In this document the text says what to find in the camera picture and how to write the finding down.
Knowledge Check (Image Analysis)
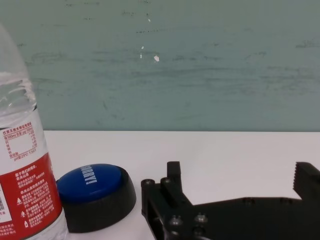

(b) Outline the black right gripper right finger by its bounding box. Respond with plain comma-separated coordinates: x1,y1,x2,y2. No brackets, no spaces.
291,161,320,201

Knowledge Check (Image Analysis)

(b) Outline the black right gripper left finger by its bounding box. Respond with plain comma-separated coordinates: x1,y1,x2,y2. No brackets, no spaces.
140,161,194,240

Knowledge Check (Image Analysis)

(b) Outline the blue button black base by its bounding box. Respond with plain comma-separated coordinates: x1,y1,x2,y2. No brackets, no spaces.
56,163,138,234

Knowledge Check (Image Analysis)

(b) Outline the clear water bottle red cap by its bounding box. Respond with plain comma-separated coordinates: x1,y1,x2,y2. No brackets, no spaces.
0,23,70,240

